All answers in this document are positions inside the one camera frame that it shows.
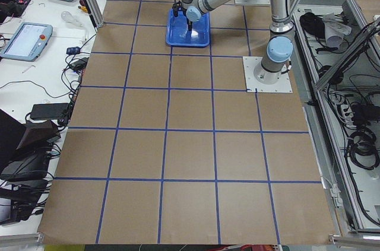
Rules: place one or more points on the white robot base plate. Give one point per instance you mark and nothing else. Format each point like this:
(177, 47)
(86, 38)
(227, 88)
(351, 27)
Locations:
(258, 80)

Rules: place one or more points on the blue plastic tray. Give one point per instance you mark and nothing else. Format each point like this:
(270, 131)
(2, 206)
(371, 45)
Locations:
(177, 33)

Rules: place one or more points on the black power adapter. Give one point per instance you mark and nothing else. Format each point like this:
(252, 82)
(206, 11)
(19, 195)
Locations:
(48, 111)

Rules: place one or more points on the near teach pendant tablet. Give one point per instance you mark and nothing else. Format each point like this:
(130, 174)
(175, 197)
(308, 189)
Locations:
(28, 42)

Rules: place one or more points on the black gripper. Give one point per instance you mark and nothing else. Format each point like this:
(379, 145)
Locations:
(189, 22)

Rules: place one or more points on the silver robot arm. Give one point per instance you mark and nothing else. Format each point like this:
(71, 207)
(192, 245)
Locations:
(282, 31)

